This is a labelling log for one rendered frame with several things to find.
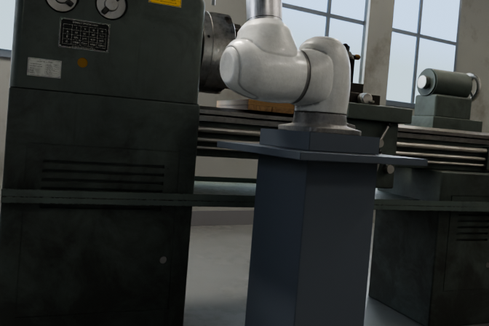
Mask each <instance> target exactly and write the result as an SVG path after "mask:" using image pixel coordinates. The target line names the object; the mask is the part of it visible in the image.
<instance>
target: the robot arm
mask: <svg viewBox="0 0 489 326"><path fill-rule="evenodd" d="M246 8H247V22H246V23H245V24H244V25H243V26H242V27H241V28H240V29H239V31H238V32H237V37H236V39H235V40H233V41H232V42H231V43H230V44H229V45H228V46H227V47H226V48H225V49H224V51H223V54H222V56H221V59H220V76H221V78H222V80H223V82H224V83H225V85H226V86H227V87H228V88H229V89H230V90H232V91H234V92H235V93H237V94H239V95H241V96H244V97H246V98H249V99H252V100H259V101H263V102H268V103H290V104H292V105H294V106H295V108H294V115H293V121H292V122H291V123H287V124H279V125H278V130H294V131H304V132H322V133H331V134H340V135H357V136H361V131H359V130H356V127H355V125H353V124H348V123H347V122H346V115H347V109H348V105H349V96H350V86H351V66H350V61H349V56H348V52H347V50H346V48H345V46H344V45H343V44H342V43H341V41H339V40H338V39H334V38H332V37H328V36H314V37H312V38H310V39H307V40H305V42H303V43H302V44H301V45H300V47H299V49H297V47H296V44H295V41H294V39H293V36H292V32H291V30H290V29H289V28H288V26H287V25H286V24H285V23H283V22H282V0H246Z"/></svg>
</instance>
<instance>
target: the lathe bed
mask: <svg viewBox="0 0 489 326"><path fill-rule="evenodd" d="M293 115H294V114H279V113H272V112H263V111H248V110H241V109H232V108H218V107H210V106H200V112H199V130H198V140H197V149H196V155H197V156H211V157H225V158H238V159H258V154H257V153H252V152H246V151H238V150H233V149H227V148H218V147H217V142H218V141H226V142H238V143H260V134H261V128H265V129H275V130H278V125H279V124H287V123H291V122H292V121H293ZM396 156H404V157H411V158H418V159H427V160H428V164H427V166H414V165H399V164H396V165H395V167H404V168H418V169H431V170H456V171H470V172H489V133H486V132H471V131H463V130H449V129H440V128H432V127H417V126H410V125H401V124H398V133H397V150H396Z"/></svg>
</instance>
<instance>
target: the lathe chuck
mask: <svg viewBox="0 0 489 326"><path fill-rule="evenodd" d="M207 12H208V13H209V14H210V17H211V21H212V30H213V45H212V58H211V63H210V69H209V72H208V75H207V78H206V81H205V83H204V85H203V87H202V88H201V89H200V91H199V92H203V93H210V94H220V93H221V92H219V91H217V92H215V91H216V89H218V88H221V89H222V90H224V89H225V88H226V85H225V83H224V82H223V80H222V78H221V76H220V72H218V70H217V67H218V65H220V59H221V56H222V54H223V51H224V49H225V48H226V47H227V46H228V45H229V44H230V43H231V42H232V41H233V40H235V39H236V32H235V27H234V24H233V23H232V24H228V23H227V22H226V19H225V18H228V19H229V20H231V17H230V16H229V15H227V14H222V13H217V12H209V11H207Z"/></svg>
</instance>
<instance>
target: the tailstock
mask: <svg viewBox="0 0 489 326"><path fill-rule="evenodd" d="M473 80H475V81H476V83H477V89H476V92H475V94H474V95H473V93H472V82H473ZM417 89H418V92H419V94H420V95H416V103H415V112H414V116H412V123H411V124H405V125H410V126H417V127H432V128H440V129H449V130H463V131H471V132H482V121H475V120H470V116H471V107H472V102H473V101H475V100H476V99H477V97H478V96H479V94H480V90H481V81H480V78H479V77H478V75H476V74H474V73H459V72H453V71H444V70H439V69H434V68H426V69H424V70H423V71H422V72H421V73H420V75H419V77H418V81H417ZM469 95H471V98H468V96H469Z"/></svg>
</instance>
